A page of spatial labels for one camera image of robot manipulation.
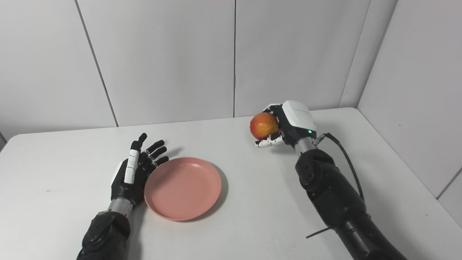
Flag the pink round plate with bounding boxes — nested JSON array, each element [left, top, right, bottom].
[[144, 157, 222, 222]]

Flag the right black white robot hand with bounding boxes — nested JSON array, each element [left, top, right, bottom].
[[254, 100, 318, 149]]

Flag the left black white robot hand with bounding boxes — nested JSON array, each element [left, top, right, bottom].
[[110, 133, 170, 208]]

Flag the red yellow pomegranate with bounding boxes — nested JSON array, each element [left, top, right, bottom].
[[249, 112, 280, 140]]

